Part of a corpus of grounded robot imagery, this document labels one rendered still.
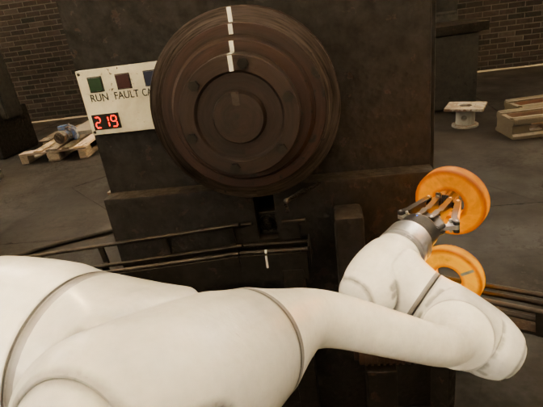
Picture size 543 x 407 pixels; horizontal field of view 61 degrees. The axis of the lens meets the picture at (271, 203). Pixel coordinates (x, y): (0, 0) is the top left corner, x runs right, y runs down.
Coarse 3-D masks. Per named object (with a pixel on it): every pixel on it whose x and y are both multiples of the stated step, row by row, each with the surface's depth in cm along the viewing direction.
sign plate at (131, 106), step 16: (144, 64) 124; (80, 80) 127; (112, 80) 127; (144, 80) 126; (96, 96) 129; (112, 96) 128; (128, 96) 128; (144, 96) 128; (96, 112) 131; (112, 112) 130; (128, 112) 130; (144, 112) 130; (96, 128) 132; (112, 128) 132; (128, 128) 132; (144, 128) 131
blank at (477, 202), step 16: (432, 176) 100; (448, 176) 98; (464, 176) 96; (416, 192) 105; (432, 192) 102; (464, 192) 97; (480, 192) 95; (464, 208) 99; (480, 208) 97; (464, 224) 101
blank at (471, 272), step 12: (432, 252) 108; (444, 252) 106; (456, 252) 105; (468, 252) 105; (432, 264) 109; (444, 264) 107; (456, 264) 105; (468, 264) 103; (480, 264) 105; (468, 276) 104; (480, 276) 103; (468, 288) 106; (480, 288) 104
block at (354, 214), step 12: (348, 204) 130; (336, 216) 125; (348, 216) 123; (360, 216) 123; (336, 228) 124; (348, 228) 124; (360, 228) 123; (336, 240) 126; (348, 240) 125; (360, 240) 125; (336, 252) 128; (348, 252) 127; (348, 264) 128
